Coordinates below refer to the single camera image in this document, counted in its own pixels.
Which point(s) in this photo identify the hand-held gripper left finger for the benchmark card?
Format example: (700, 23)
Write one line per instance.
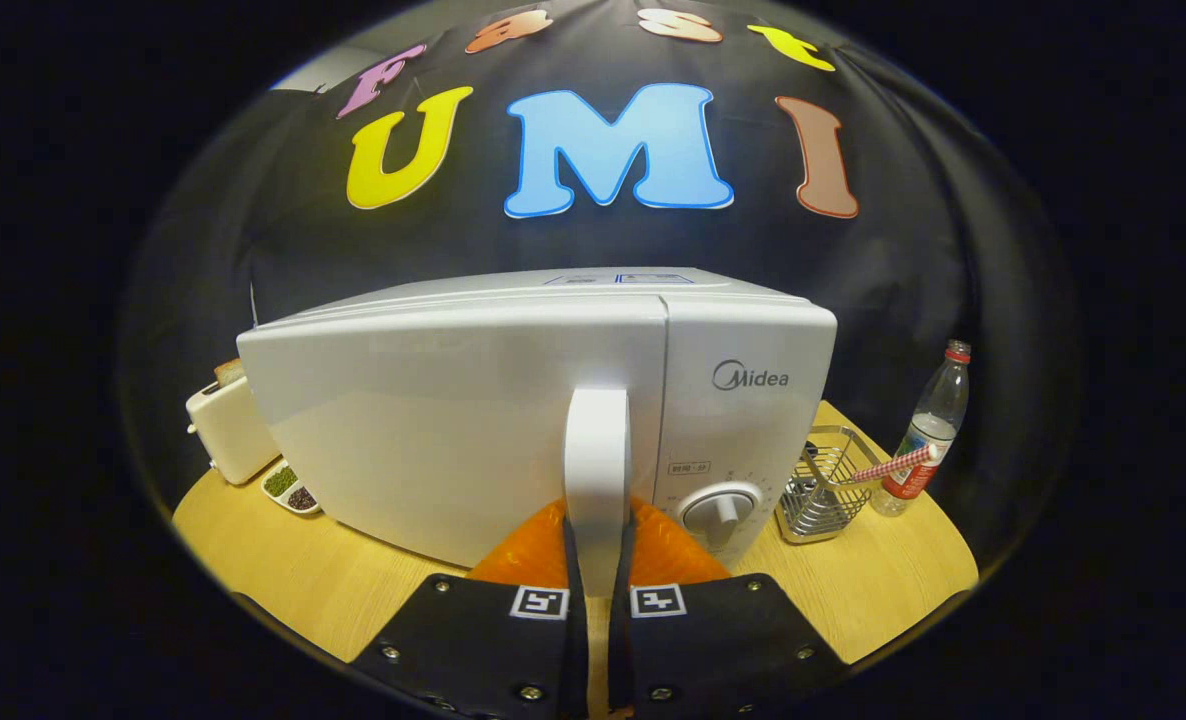
(577, 650)

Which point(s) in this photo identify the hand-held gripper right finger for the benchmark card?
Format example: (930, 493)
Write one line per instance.
(619, 650)

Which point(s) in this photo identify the white microwave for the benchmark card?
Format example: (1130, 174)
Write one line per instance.
(753, 430)

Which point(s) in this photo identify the white microwave door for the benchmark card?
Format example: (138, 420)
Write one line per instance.
(403, 430)

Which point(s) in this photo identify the red checkered straw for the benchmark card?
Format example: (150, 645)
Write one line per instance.
(893, 464)

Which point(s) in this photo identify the divided dish of beans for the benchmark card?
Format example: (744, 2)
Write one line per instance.
(288, 487)

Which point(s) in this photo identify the plastic bottle with red label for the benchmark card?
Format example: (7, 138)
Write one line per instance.
(938, 400)

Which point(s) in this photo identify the white toaster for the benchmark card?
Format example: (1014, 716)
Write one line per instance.
(228, 430)

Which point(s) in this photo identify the toast slice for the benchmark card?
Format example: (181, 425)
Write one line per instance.
(228, 372)

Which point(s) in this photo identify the black backdrop cloth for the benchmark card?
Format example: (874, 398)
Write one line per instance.
(903, 250)

